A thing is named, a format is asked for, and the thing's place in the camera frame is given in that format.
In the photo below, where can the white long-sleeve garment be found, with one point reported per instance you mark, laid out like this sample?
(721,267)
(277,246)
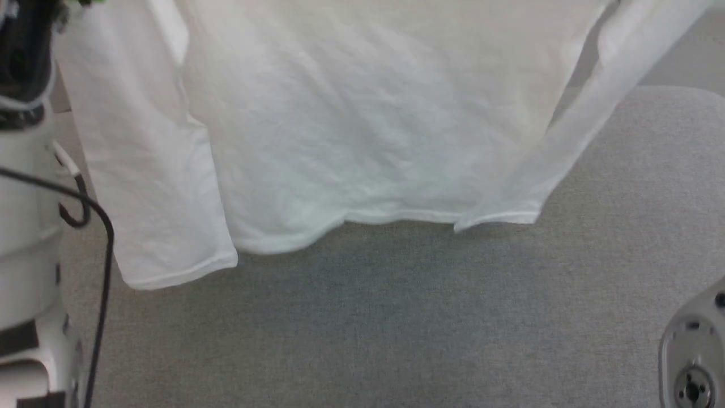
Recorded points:
(351,113)

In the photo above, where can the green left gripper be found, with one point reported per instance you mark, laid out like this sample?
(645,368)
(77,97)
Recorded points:
(22,51)

